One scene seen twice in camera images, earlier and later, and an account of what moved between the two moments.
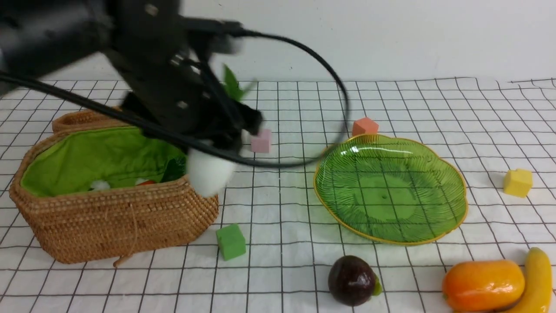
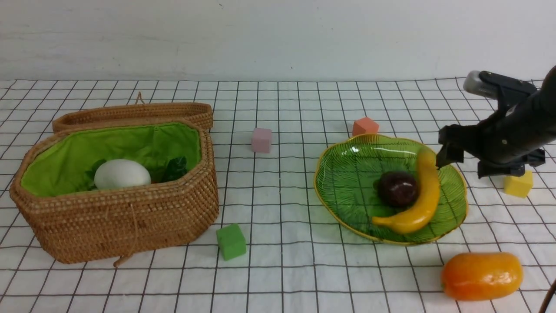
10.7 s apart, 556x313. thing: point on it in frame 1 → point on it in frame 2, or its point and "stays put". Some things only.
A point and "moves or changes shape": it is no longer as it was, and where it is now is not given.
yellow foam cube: x=518 y=182 stays put
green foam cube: x=231 y=241 stays put
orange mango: x=483 y=286 moves or changes shape
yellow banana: x=537 y=295 → x=418 y=216
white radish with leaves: x=210 y=174 → x=121 y=173
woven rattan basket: x=97 y=188 stays put
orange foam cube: x=364 y=126 stays put
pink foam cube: x=262 y=143 stays put
